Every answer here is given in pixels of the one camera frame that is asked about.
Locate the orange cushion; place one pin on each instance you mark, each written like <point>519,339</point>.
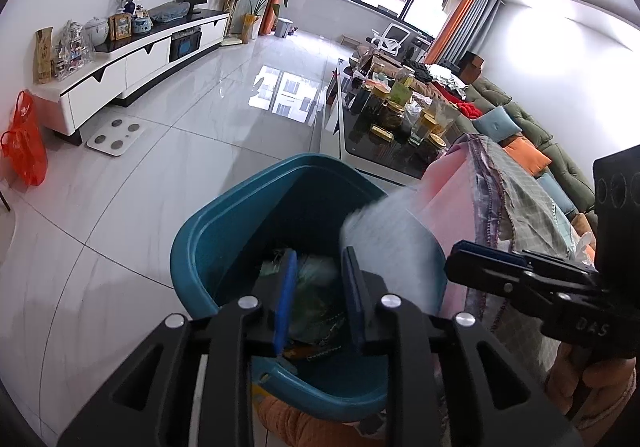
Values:
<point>582,227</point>
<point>528,157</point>

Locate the green foil snack bag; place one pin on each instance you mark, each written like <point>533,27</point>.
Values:
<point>318,322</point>

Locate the teal cushion far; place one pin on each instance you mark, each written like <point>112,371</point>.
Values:
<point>497,125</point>

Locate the black glass coffee table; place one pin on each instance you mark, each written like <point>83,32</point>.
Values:
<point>358,129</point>

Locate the green brown sectional sofa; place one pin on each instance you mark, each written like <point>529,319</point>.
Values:
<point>450,106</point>

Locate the teal plastic trash bin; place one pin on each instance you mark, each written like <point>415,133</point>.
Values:
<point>315,206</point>

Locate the teal cushion near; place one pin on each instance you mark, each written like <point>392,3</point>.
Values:
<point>557,194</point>

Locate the orange cushion far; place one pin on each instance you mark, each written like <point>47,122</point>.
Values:
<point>528,157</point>

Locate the orange cushion near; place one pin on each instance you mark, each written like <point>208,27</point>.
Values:
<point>582,227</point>

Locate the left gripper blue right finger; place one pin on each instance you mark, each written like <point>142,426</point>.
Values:
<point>352,284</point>

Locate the orange plastic bag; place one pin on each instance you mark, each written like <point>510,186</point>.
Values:
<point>22,143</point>

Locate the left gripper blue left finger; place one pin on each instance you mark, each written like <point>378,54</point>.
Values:
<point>283,299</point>

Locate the patterned green tablecloth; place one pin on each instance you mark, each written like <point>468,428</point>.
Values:
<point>476,192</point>

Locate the teal cushion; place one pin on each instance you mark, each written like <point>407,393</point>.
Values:
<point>497,125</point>
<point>557,194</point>

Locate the white black tv cabinet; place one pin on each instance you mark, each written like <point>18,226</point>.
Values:
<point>123,70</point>

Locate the white bathroom scale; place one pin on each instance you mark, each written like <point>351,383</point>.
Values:
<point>116,136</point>

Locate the white small trash can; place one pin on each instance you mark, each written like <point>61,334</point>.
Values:
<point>283,27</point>

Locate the person's right hand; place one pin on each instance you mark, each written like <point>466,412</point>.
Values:
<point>612,384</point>

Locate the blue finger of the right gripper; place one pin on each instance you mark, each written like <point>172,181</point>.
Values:
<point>464,246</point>

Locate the white office chair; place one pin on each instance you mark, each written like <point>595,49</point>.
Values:
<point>391,39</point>

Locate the right orange grey curtain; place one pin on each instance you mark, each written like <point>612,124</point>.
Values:
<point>464,31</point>

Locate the framed picture on cabinet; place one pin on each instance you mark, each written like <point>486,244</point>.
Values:
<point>120,26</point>

